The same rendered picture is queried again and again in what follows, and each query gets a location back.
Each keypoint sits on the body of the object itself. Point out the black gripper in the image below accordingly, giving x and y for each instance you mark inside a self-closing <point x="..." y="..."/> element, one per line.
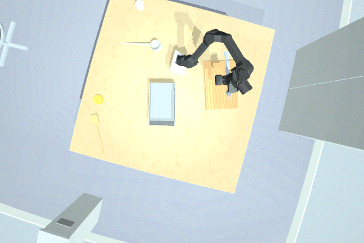
<point x="222" y="79"/>

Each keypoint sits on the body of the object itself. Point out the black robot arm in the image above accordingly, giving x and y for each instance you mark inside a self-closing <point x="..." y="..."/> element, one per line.
<point x="240" y="73"/>

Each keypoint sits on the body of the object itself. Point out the light wooden board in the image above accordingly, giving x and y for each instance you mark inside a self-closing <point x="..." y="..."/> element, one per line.
<point x="215" y="95"/>

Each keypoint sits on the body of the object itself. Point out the light grey roasting tin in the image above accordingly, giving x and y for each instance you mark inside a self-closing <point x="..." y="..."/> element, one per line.
<point x="161" y="109"/>

